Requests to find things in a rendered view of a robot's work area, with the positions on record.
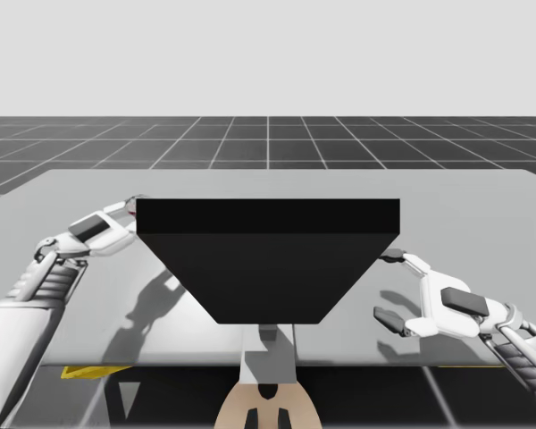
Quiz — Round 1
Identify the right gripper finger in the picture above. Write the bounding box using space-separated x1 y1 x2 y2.
373 305 423 338
379 248 432 282

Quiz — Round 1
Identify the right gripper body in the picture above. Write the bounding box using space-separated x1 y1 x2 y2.
415 269 493 339

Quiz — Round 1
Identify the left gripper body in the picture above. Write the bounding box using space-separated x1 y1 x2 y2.
68 213 138 259

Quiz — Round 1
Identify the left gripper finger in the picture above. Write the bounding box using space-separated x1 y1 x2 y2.
101 196 138 221

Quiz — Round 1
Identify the black screen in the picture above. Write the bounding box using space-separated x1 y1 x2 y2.
136 198 402 326

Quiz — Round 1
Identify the grey stand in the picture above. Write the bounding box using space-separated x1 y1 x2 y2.
239 323 298 386

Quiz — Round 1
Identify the tan robot part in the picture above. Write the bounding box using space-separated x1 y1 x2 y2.
214 382 323 429

